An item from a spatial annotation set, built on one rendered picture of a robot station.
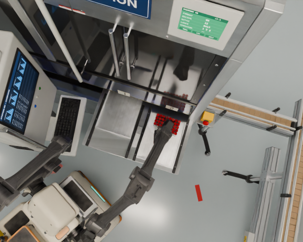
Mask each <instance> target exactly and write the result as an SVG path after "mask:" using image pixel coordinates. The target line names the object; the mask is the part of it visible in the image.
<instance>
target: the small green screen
mask: <svg viewBox="0 0 303 242"><path fill-rule="evenodd" d="M243 15H244V12H242V11H238V10H235V9H232V8H229V7H225V6H222V5H219V4H215V3H212V2H208V1H205V0H173V6H172V11H171V16H170V22H169V27H168V32H167V33H168V34H169V35H172V36H176V37H179V38H182V39H186V40H189V41H192V42H196V43H199V44H202V45H206V46H209V47H212V48H216V49H219V50H223V49H224V47H225V45H226V44H227V42H228V41H229V39H230V37H231V36H232V34H233V32H234V31H235V29H236V27H237V26H238V24H239V22H240V20H241V19H242V17H243Z"/></svg>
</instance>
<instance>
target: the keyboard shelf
mask: <svg viewBox="0 0 303 242"><path fill-rule="evenodd" d="M62 97H66V98H74V99H80V100H81V102H80V107H79V112H78V117H77V121H76V128H75V133H74V137H73V142H72V147H71V152H64V153H61V154H60V155H64V156H72V157H75V156H76V153H77V148H78V143H79V138H80V133H81V128H82V122H83V118H84V113H85V108H86V102H87V99H86V98H85V97H75V96H67V95H61V96H60V101H59V105H58V109H57V114H56V117H50V122H49V126H48V131H47V135H46V139H45V141H50V143H51V140H52V138H53V136H54V132H55V127H56V123H57V119H58V114H59V110H60V105H61V101H62Z"/></svg>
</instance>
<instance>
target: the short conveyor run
mask: <svg viewBox="0 0 303 242"><path fill-rule="evenodd" d="M230 95H231V93H230V92H229V93H228V94H226V96H225V97H223V96H220V95H216V97H215V98H214V99H213V100H212V102H211V103H210V104H209V105H208V107H207V108H206V109H210V110H213V111H215V113H216V115H217V116H219V117H223V118H226V119H229V120H232V121H236V122H239V123H243V124H246V125H249V126H252V127H255V128H258V129H261V130H265V131H268V132H271V133H275V134H278V135H282V136H285V137H289V136H292V135H293V133H294V131H295V130H296V129H295V128H294V126H295V122H297V120H296V119H295V118H292V117H288V116H285V115H282V114H279V113H277V111H279V110H280V108H277V109H274V110H273V111H269V110H266V109H262V108H259V107H256V106H252V105H249V104H246V103H242V102H239V101H236V100H233V99H230V98H229V96H230Z"/></svg>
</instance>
